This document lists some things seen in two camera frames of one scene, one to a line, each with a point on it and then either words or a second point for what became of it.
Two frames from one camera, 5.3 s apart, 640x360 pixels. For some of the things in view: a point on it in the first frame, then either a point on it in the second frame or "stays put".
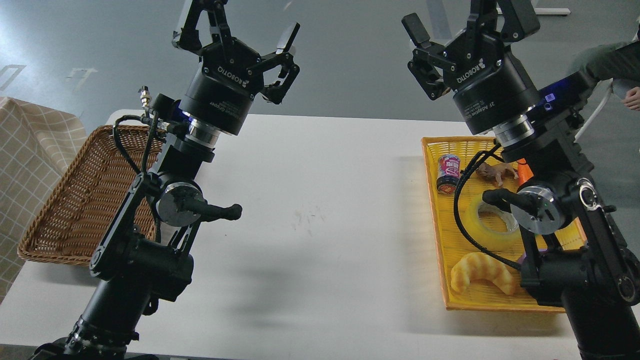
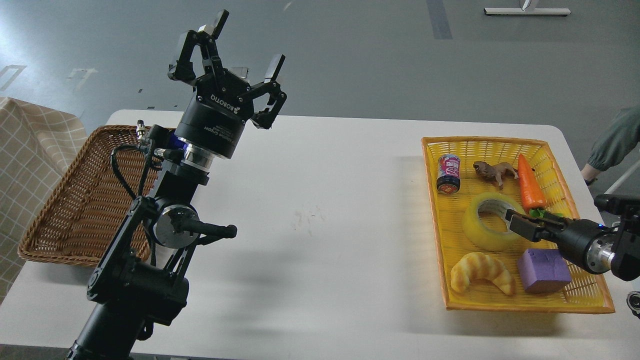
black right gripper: [488, 88] → [591, 245]
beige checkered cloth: [37, 144] stays put
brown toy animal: [496, 172] stays put
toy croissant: [476, 265] stays put
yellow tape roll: [484, 236] stays put
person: [619, 63] → [621, 136]
